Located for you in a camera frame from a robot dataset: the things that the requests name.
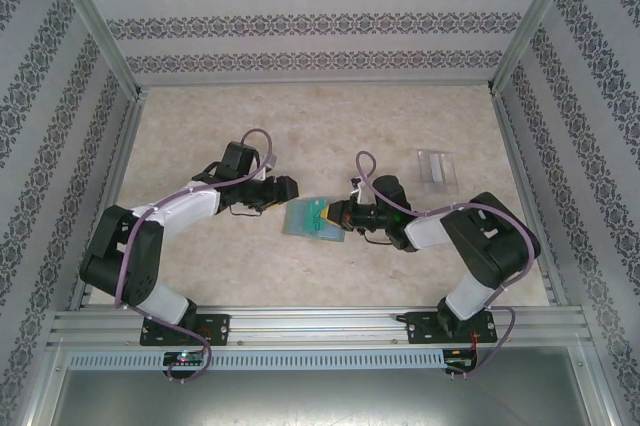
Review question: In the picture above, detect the green card holder wallet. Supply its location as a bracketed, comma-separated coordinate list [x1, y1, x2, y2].
[280, 197, 347, 243]

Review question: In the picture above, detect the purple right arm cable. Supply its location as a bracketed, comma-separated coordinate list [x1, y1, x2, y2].
[355, 150, 543, 381]

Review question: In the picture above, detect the aluminium table edge rail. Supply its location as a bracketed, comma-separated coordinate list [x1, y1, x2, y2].
[490, 88, 571, 307]
[68, 88, 149, 311]

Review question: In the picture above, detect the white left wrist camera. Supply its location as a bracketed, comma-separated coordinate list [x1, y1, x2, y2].
[258, 155, 279, 181]

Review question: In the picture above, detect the grey metal sheet panel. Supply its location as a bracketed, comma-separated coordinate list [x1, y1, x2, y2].
[29, 369, 619, 426]

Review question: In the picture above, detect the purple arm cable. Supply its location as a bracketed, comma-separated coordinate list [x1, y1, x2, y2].
[355, 150, 543, 381]
[113, 128, 277, 386]

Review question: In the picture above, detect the grey slotted cable duct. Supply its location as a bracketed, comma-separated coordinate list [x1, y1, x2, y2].
[66, 349, 447, 372]

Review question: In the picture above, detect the small circuit board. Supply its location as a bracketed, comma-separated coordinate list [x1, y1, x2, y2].
[445, 347, 477, 373]
[163, 351, 205, 367]

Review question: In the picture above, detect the long aluminium base rail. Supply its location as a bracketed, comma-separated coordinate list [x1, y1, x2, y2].
[47, 304, 595, 348]

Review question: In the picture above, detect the teal credit card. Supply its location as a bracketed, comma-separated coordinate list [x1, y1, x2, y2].
[294, 198, 332, 238]

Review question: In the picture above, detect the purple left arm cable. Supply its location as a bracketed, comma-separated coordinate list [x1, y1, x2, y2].
[113, 128, 277, 386]

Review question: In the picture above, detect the aluminium upright frame post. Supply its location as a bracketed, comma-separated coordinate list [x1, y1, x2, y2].
[42, 0, 149, 100]
[489, 0, 587, 97]

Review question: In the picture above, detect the clear acrylic card stand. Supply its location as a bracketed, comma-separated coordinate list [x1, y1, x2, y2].
[415, 148, 461, 196]

